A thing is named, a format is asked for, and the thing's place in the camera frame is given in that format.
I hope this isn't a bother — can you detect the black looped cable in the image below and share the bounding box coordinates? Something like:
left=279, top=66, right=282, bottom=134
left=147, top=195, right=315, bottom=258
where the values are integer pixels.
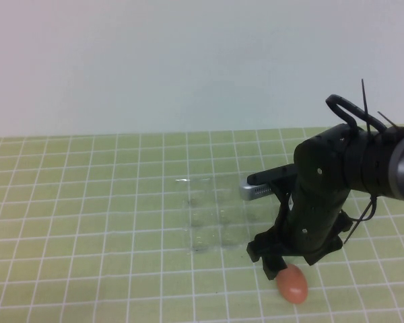
left=325, top=94, right=388, bottom=133

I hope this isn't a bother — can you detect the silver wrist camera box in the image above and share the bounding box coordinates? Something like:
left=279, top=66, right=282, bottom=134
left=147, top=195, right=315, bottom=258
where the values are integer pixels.
left=238, top=181, right=277, bottom=202

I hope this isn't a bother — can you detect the brown egg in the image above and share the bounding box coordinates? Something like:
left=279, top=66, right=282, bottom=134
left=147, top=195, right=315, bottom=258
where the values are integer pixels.
left=275, top=264, right=308, bottom=305

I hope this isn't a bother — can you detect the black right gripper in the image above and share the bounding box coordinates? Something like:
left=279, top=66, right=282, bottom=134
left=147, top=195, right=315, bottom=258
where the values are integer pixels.
left=245, top=183, right=353, bottom=282

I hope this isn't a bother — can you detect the transparent plastic egg tray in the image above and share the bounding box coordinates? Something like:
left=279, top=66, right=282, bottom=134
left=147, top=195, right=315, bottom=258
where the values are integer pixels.
left=174, top=176, right=257, bottom=254

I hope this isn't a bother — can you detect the green grid table mat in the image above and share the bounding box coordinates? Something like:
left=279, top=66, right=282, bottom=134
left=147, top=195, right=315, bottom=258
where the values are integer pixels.
left=0, top=126, right=404, bottom=323

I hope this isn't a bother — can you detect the black zip tie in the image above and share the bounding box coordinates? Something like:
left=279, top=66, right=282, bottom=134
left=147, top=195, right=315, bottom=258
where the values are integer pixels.
left=360, top=79, right=374, bottom=135
left=344, top=194, right=378, bottom=245
left=376, top=111, right=404, bottom=131

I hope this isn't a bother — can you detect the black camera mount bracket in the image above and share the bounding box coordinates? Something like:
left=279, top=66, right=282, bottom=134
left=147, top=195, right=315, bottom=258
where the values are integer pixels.
left=246, top=164, right=299, bottom=186

